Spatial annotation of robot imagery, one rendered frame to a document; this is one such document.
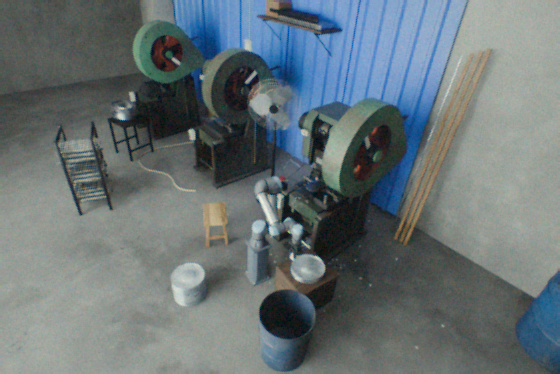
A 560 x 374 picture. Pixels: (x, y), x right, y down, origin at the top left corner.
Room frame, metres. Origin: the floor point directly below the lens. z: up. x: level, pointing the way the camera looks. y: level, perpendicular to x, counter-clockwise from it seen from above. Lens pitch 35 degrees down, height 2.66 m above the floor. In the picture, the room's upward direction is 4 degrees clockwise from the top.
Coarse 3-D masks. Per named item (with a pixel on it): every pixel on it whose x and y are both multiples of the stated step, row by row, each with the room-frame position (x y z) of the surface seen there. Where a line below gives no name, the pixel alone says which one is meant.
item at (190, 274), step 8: (184, 264) 2.11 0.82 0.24; (192, 264) 2.12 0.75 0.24; (176, 272) 2.01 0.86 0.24; (184, 272) 2.02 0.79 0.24; (192, 272) 2.02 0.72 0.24; (200, 272) 2.03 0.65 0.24; (176, 280) 1.93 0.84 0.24; (184, 280) 1.93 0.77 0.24; (192, 280) 1.94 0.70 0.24; (200, 280) 1.94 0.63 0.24; (184, 288) 1.85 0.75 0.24
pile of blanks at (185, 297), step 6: (204, 282) 1.98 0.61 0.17; (174, 288) 1.87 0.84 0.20; (192, 288) 1.86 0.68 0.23; (198, 288) 1.89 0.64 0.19; (204, 288) 1.97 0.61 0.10; (174, 294) 1.88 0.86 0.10; (180, 294) 1.84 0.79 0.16; (186, 294) 1.84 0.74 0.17; (192, 294) 1.86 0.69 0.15; (198, 294) 1.89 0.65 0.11; (204, 294) 1.96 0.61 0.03; (180, 300) 1.85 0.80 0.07; (186, 300) 1.84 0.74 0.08; (192, 300) 1.85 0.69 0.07; (198, 300) 1.88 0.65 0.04
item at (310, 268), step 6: (300, 258) 2.14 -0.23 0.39; (306, 258) 2.15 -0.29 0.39; (312, 258) 2.15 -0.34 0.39; (318, 258) 2.15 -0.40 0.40; (294, 264) 2.06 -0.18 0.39; (300, 264) 2.07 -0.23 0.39; (306, 264) 2.07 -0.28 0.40; (312, 264) 2.07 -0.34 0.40; (318, 264) 2.08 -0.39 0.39; (294, 270) 2.00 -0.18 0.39; (300, 270) 2.00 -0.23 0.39; (306, 270) 2.00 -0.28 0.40; (312, 270) 2.01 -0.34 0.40; (318, 270) 2.02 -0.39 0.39; (324, 270) 2.02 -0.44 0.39; (300, 276) 1.93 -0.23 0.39; (306, 276) 1.94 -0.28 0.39; (312, 276) 1.94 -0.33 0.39; (318, 276) 1.95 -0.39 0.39
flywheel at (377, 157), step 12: (372, 132) 2.60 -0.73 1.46; (384, 132) 2.68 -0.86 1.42; (372, 144) 2.48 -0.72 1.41; (384, 144) 2.71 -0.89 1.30; (360, 156) 2.45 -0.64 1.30; (372, 156) 2.39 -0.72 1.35; (384, 156) 2.68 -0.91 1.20; (360, 168) 2.51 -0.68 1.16; (372, 168) 2.62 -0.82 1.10; (360, 180) 2.50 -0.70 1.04
